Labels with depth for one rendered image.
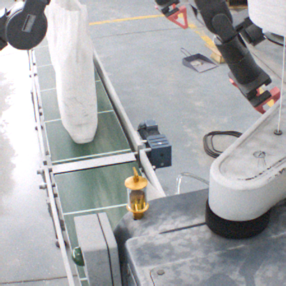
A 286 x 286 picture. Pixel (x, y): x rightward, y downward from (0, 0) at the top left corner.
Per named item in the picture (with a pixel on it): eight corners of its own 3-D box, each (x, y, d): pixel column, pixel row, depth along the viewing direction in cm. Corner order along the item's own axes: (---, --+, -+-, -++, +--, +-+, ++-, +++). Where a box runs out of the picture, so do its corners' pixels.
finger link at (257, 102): (278, 101, 111) (261, 68, 106) (292, 116, 105) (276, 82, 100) (255, 117, 112) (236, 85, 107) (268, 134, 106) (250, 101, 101)
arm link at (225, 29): (193, 7, 101) (209, 19, 94) (237, -19, 100) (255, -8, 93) (221, 51, 108) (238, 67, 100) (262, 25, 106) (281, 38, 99)
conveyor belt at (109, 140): (32, 39, 446) (32, 30, 442) (75, 31, 453) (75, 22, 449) (55, 182, 261) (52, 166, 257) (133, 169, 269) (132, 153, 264)
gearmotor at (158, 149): (129, 141, 294) (127, 116, 287) (156, 136, 297) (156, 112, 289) (143, 172, 269) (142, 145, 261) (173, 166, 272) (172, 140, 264)
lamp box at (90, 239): (82, 261, 77) (73, 215, 72) (111, 256, 78) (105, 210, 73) (91, 294, 71) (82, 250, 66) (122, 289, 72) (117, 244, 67)
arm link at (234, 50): (206, 34, 103) (216, 44, 98) (233, 18, 102) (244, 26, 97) (222, 60, 106) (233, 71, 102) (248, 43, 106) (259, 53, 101)
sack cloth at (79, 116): (57, 106, 310) (48, -7, 273) (94, 101, 314) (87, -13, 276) (64, 148, 271) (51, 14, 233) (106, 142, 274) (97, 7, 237)
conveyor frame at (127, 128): (28, 41, 446) (27, 27, 439) (80, 32, 455) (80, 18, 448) (48, 190, 257) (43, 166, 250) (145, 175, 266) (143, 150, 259)
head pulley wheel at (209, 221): (195, 206, 72) (196, 191, 71) (255, 192, 74) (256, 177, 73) (217, 247, 65) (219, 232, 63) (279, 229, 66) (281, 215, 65)
